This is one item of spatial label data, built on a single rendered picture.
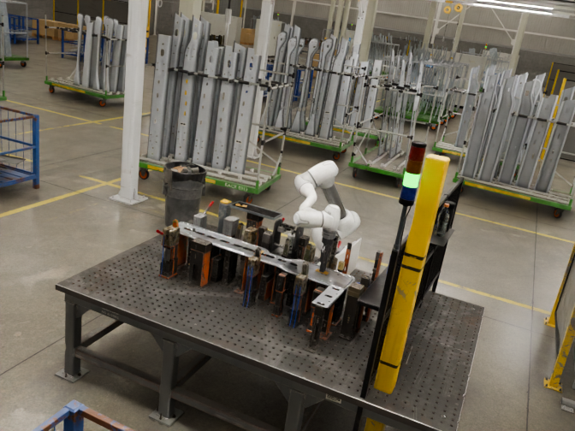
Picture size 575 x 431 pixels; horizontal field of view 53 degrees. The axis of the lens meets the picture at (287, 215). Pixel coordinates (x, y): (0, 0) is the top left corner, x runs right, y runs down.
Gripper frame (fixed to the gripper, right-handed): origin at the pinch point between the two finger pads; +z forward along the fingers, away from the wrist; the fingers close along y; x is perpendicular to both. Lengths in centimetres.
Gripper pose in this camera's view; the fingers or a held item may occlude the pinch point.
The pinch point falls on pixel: (323, 266)
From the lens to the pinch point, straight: 368.8
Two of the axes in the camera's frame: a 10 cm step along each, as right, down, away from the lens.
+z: -1.4, 9.3, 3.3
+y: -4.4, 2.4, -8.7
